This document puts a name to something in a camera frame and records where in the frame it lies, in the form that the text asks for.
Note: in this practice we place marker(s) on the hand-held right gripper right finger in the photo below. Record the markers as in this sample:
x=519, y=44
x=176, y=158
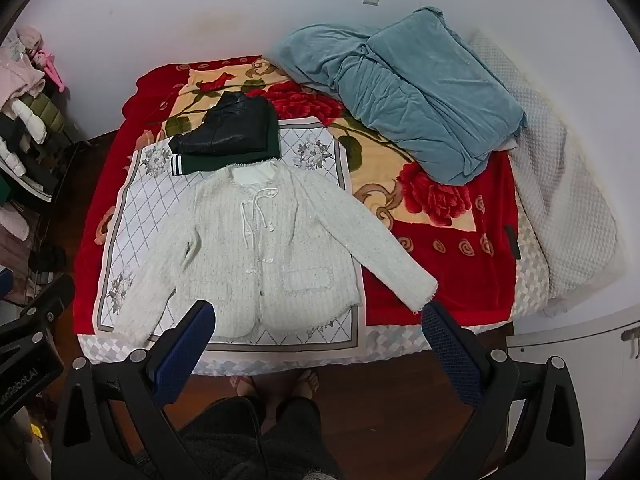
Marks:
x=452, y=355

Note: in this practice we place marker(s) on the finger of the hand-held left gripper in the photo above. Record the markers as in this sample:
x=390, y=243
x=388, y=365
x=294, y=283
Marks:
x=47, y=302

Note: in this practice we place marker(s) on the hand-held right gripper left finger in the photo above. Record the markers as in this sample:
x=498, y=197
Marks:
x=186, y=347

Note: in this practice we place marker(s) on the white tweed jacket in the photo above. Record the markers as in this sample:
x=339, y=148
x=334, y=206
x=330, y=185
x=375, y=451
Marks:
x=280, y=240

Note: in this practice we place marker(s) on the row of hanging clothes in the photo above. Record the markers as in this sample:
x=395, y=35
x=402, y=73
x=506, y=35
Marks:
x=30, y=115

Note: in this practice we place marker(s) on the red floral blanket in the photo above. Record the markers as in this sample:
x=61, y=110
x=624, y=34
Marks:
x=450, y=260

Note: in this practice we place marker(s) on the person's legs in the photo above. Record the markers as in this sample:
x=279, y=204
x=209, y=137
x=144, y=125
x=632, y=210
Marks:
x=280, y=440

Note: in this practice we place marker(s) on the white floral lattice cloth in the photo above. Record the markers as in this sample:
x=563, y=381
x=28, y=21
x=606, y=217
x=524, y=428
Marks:
x=145, y=200

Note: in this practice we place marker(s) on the white cabinet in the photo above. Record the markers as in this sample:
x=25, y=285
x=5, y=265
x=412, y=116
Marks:
x=600, y=342

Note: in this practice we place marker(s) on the white quilted cover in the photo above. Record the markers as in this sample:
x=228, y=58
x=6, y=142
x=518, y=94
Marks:
x=560, y=185

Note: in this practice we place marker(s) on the green jacket with striped cuffs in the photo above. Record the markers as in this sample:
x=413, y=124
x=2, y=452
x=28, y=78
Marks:
x=269, y=146

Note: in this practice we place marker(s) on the black leather jacket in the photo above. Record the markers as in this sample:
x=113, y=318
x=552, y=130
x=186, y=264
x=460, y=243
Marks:
x=225, y=125

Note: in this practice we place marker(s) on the pink hanger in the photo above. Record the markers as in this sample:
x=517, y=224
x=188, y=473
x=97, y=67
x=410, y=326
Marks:
x=50, y=67

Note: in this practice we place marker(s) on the blue-grey blanket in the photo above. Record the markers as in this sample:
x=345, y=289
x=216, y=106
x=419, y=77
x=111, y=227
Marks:
x=425, y=100

